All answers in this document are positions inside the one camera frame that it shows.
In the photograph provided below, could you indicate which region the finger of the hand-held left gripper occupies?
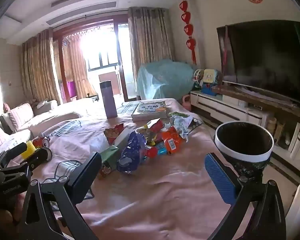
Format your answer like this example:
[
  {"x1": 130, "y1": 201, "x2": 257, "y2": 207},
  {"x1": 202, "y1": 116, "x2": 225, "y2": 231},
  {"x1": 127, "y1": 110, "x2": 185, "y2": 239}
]
[
  {"x1": 14, "y1": 147, "x2": 53, "y2": 178},
  {"x1": 0, "y1": 142, "x2": 28, "y2": 166}
]

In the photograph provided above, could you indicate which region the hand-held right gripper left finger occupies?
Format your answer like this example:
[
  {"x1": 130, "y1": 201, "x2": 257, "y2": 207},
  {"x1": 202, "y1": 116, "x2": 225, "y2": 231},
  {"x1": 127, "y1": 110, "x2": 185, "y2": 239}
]
[{"x1": 22, "y1": 151, "x2": 102, "y2": 240}]

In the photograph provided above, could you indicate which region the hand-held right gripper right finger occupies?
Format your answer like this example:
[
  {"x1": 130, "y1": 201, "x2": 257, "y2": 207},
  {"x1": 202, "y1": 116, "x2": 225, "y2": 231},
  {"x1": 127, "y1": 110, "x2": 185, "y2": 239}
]
[{"x1": 204, "y1": 152, "x2": 287, "y2": 240}]

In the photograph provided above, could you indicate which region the bright yellow wrapper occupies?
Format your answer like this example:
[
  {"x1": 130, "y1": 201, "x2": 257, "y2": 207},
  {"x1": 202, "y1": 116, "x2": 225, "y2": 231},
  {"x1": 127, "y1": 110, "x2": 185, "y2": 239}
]
[{"x1": 21, "y1": 141, "x2": 37, "y2": 159}]

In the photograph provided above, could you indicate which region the black white-rimmed waste bin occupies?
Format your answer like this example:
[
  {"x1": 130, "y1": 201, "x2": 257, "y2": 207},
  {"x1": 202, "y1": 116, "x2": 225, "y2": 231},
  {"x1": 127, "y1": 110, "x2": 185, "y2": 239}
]
[{"x1": 214, "y1": 121, "x2": 274, "y2": 180}]

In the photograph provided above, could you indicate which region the red chip bag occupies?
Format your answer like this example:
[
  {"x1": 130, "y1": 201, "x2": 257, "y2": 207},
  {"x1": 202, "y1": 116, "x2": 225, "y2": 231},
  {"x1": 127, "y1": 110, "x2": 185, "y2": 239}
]
[{"x1": 104, "y1": 124, "x2": 124, "y2": 144}]

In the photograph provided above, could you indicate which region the red can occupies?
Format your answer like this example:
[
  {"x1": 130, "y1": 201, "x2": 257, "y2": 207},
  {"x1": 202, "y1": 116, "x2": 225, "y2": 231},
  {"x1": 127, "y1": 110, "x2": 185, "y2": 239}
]
[{"x1": 32, "y1": 137, "x2": 51, "y2": 147}]

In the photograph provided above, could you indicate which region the green carton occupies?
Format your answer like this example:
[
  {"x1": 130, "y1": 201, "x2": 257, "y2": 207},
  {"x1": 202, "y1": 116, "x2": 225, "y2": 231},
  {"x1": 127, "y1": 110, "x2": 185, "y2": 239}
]
[{"x1": 99, "y1": 145, "x2": 120, "y2": 180}]

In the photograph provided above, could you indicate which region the blue purple snack bag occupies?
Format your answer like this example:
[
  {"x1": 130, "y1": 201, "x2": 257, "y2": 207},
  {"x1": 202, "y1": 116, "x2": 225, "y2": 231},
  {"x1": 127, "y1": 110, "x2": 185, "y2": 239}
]
[{"x1": 116, "y1": 131, "x2": 150, "y2": 173}]

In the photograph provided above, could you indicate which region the white small box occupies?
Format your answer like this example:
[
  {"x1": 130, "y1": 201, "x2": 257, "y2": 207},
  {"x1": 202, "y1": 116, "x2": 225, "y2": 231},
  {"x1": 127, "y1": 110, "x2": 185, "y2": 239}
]
[{"x1": 112, "y1": 129, "x2": 131, "y2": 147}]

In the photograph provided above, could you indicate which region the orange snack packet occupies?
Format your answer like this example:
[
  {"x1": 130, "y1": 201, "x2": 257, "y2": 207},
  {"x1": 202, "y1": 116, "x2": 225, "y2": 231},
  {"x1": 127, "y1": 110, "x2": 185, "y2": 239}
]
[{"x1": 161, "y1": 126, "x2": 185, "y2": 155}]

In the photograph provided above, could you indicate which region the white crumpled paper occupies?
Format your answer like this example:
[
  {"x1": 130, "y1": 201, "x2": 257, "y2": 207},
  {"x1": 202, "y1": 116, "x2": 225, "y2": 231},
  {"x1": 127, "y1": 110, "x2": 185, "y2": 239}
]
[{"x1": 169, "y1": 115, "x2": 193, "y2": 142}]

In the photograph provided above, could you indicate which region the green yellow snack bag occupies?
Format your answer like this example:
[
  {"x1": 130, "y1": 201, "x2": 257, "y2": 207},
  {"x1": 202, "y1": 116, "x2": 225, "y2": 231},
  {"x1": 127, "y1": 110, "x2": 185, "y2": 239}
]
[{"x1": 136, "y1": 128, "x2": 157, "y2": 146}]

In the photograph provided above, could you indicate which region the white television cabinet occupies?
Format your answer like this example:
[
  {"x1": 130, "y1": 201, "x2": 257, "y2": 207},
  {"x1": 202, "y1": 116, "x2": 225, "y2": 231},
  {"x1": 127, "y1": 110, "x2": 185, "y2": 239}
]
[{"x1": 190, "y1": 85, "x2": 300, "y2": 178}]

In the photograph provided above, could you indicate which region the cream plastic jar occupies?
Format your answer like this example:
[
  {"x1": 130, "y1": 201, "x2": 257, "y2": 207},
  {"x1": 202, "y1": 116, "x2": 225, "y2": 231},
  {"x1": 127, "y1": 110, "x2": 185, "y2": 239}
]
[{"x1": 268, "y1": 117, "x2": 277, "y2": 134}]

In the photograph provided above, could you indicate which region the purple thermos bottle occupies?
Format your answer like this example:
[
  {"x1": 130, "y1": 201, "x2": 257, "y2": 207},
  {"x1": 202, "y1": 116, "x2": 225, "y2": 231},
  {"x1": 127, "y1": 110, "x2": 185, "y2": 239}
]
[{"x1": 99, "y1": 81, "x2": 118, "y2": 119}]

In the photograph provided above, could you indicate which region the yellow grater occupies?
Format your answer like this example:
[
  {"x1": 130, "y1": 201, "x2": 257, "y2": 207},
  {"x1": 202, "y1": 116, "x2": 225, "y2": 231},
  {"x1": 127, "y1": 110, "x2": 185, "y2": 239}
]
[{"x1": 275, "y1": 121, "x2": 286, "y2": 141}]

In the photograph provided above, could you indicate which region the purple box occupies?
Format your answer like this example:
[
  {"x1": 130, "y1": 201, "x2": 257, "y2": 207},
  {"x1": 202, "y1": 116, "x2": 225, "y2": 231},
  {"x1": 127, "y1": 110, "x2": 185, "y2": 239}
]
[{"x1": 66, "y1": 81, "x2": 77, "y2": 98}]

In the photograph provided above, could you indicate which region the pink kettlebell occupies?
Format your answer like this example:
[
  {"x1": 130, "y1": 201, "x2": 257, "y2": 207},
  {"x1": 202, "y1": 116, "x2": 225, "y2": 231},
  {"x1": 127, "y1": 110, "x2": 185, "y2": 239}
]
[{"x1": 182, "y1": 94, "x2": 192, "y2": 111}]

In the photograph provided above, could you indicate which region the stack of books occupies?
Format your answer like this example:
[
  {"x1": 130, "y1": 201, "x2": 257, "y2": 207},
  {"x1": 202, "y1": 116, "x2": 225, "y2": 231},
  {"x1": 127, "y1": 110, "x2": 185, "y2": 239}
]
[{"x1": 131, "y1": 101, "x2": 171, "y2": 122}]

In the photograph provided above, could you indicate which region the blue toy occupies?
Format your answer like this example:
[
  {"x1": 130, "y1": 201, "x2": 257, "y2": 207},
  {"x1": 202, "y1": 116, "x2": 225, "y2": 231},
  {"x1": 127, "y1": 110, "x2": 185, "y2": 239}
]
[{"x1": 201, "y1": 84, "x2": 218, "y2": 97}]

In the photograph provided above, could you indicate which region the beige patterned curtain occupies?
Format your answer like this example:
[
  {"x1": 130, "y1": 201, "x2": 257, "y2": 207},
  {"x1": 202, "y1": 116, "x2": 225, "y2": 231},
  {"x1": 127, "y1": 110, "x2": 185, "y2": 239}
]
[
  {"x1": 21, "y1": 29, "x2": 62, "y2": 105},
  {"x1": 128, "y1": 7, "x2": 175, "y2": 81}
]

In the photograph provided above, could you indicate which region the yellow blue toy tablet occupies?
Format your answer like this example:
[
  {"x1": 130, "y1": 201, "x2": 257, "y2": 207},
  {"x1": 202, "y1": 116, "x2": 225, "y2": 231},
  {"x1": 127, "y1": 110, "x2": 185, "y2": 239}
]
[{"x1": 202, "y1": 69, "x2": 219, "y2": 84}]

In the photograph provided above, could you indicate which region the white toy basket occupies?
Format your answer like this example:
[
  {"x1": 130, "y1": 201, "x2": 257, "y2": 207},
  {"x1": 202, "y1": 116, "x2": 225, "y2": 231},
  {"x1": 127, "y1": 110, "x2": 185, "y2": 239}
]
[{"x1": 193, "y1": 69, "x2": 203, "y2": 86}]

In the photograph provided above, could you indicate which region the reddish sheer curtain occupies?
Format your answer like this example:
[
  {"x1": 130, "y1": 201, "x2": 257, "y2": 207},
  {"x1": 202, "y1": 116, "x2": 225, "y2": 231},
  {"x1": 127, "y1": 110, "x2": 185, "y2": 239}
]
[{"x1": 62, "y1": 33, "x2": 95, "y2": 98}]

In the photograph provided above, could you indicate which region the blue covered armchair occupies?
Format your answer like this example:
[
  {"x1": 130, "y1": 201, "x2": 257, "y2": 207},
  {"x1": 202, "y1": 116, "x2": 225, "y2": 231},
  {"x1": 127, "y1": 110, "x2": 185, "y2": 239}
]
[{"x1": 136, "y1": 59, "x2": 197, "y2": 100}]

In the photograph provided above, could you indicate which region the black television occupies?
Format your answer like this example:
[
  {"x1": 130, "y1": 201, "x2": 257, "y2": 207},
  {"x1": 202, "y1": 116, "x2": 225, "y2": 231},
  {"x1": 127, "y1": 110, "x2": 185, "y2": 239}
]
[{"x1": 216, "y1": 20, "x2": 300, "y2": 105}]

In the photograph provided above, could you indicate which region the red heart hanging decoration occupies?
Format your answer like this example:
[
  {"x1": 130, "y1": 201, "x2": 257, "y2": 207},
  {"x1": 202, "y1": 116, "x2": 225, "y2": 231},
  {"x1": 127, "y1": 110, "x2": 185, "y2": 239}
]
[{"x1": 179, "y1": 0, "x2": 198, "y2": 65}]

